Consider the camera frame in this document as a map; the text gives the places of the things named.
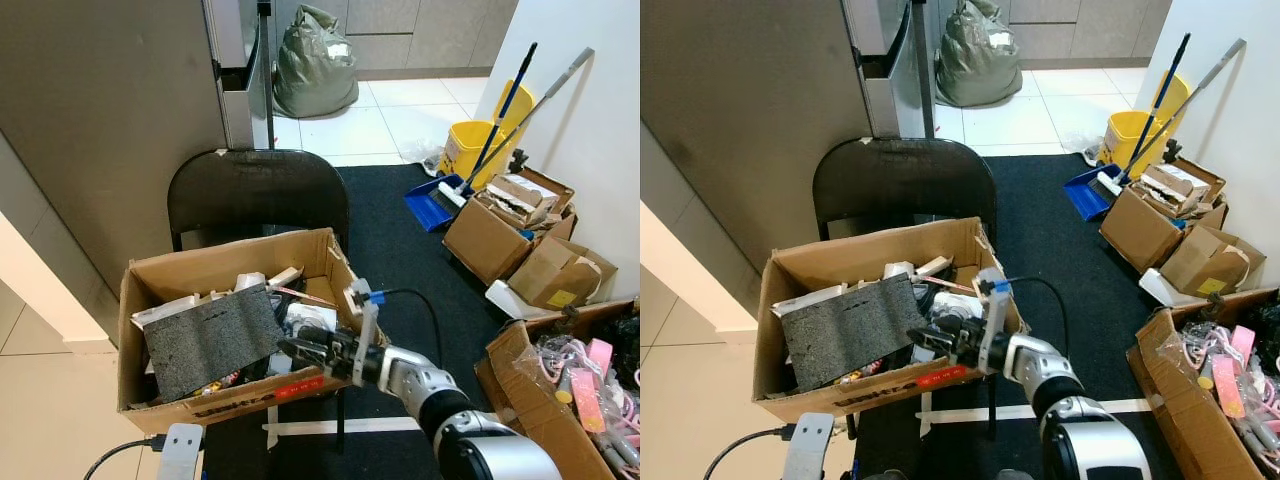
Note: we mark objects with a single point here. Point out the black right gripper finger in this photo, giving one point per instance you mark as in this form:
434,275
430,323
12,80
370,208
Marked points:
302,344
930,335
308,360
933,351

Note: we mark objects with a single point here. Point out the brown cardboard box of trash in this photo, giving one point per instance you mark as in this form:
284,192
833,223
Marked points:
200,265
850,255

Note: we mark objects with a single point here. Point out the white floor tape strip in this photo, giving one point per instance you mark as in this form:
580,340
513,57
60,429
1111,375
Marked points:
960,414

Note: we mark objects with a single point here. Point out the dark grey foam slab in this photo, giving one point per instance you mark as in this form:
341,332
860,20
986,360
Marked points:
210,340
850,330

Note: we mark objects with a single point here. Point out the large black carpet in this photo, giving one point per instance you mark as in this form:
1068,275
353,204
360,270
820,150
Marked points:
1040,220
400,250

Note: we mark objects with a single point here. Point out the black round-backed chair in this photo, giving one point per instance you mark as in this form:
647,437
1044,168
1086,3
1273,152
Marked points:
900,180
255,190

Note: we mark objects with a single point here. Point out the blue dustpan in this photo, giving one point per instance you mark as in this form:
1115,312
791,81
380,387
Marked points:
430,205
1085,192

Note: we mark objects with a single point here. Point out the white flat plastic item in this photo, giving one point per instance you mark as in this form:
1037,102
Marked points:
510,298
1160,288

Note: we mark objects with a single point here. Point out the cardboard box of pink packages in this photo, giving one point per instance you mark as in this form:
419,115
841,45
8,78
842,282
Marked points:
520,390
1180,400

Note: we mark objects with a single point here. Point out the open cardboard box white contents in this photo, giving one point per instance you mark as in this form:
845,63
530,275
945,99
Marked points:
1135,230
485,245

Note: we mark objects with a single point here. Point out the cardboard box with yellow sticker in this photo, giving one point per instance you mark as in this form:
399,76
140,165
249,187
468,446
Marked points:
550,270
1200,260

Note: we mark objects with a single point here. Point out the yellow mop bucket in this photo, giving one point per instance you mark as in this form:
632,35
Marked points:
1128,135
465,150

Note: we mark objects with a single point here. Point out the pink flat package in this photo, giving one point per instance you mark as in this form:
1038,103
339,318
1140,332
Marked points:
590,400
1228,385

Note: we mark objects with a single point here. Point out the grey-green full garbage bag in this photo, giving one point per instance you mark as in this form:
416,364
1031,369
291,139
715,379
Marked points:
980,60
315,70

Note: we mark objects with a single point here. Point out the grey refrigerator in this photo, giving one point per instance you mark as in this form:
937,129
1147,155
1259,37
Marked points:
750,90
100,100

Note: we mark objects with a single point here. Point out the grey kitchen cabinets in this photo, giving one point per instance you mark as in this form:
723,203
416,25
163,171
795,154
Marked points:
430,35
1090,25

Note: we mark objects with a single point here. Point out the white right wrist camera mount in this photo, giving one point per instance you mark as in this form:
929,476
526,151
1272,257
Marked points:
368,330
993,320

